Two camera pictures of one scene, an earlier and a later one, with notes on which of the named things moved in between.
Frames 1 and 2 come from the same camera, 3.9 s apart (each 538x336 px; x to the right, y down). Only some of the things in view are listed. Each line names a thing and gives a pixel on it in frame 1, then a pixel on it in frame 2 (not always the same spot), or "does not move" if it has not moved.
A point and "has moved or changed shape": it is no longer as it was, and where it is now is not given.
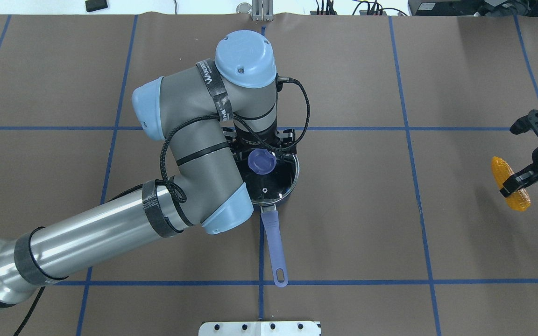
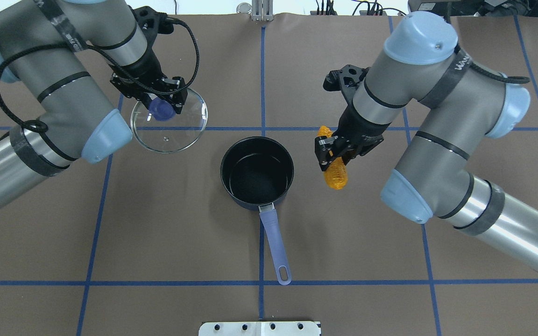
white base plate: (259, 328) does not move
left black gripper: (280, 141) -> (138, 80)
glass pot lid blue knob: (269, 178) has moved or changed shape
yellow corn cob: (520, 199) -> (336, 175)
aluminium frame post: (262, 10) does not move
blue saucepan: (269, 177) does not move
